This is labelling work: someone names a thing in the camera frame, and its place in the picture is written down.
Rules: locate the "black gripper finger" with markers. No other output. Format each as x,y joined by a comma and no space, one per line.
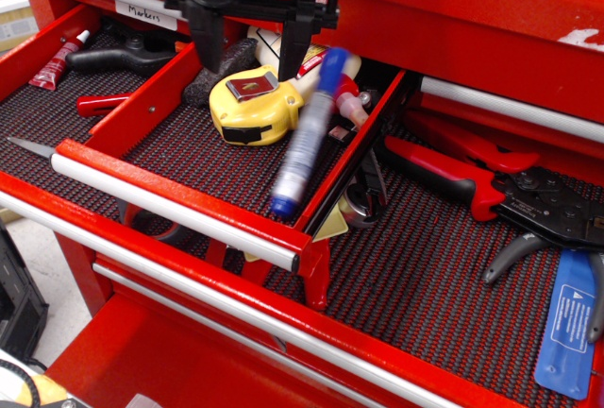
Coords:
295,42
207,31

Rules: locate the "blue white marker pen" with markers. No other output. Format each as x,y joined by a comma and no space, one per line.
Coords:
297,166

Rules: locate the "small red open drawer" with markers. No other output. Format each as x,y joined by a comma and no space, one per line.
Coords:
159,154

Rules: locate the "large red open drawer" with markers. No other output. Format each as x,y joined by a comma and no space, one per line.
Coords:
405,301

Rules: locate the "white markers label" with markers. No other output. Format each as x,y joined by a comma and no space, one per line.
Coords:
147,15

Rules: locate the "dark grey sponge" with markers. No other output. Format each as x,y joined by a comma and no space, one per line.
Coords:
240,56

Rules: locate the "yellow tape measure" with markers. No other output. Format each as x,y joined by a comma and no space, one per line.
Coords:
253,108

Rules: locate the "red threadlocker tube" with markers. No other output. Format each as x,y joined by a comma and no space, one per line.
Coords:
50,74

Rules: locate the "round metal tape roll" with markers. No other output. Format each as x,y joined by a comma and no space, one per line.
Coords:
362,206

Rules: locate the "red tool chest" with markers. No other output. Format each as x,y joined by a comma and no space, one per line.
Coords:
201,298

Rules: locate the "metal blade tip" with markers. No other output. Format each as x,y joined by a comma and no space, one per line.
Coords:
41,150

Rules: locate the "red crimping pliers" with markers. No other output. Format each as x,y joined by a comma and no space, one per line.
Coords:
492,182

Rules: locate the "black crate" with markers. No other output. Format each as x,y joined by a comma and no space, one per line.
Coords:
23,309

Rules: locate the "blue plastic pouch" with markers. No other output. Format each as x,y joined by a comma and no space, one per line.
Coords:
565,359

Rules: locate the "black clamp handle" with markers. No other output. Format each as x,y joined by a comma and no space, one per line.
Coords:
143,52

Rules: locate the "red handled tool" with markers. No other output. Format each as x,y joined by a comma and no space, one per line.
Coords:
94,105

